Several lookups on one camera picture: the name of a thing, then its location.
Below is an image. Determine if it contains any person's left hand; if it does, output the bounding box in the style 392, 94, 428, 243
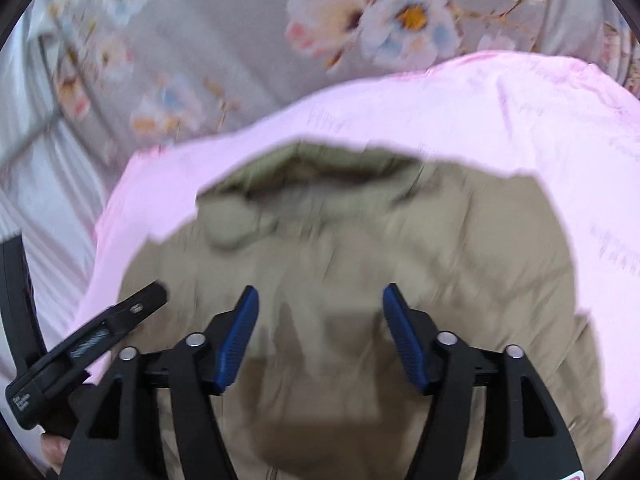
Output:
40, 432, 72, 472

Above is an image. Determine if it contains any pale striped cloth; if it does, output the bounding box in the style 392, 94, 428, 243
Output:
0, 20, 118, 386

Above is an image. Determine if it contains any grey floral bed sheet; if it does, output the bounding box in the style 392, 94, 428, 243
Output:
20, 0, 640, 171

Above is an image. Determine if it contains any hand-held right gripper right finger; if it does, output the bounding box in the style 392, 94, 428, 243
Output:
381, 283, 587, 480

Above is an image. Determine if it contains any pink blanket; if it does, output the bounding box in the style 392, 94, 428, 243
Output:
70, 50, 640, 480

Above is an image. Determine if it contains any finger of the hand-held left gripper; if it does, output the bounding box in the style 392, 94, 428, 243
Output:
67, 281, 169, 361
0, 232, 42, 368

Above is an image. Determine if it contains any khaki puffer jacket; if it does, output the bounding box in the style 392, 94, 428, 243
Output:
42, 141, 616, 480

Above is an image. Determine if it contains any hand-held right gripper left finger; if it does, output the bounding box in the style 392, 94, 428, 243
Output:
59, 285, 261, 480

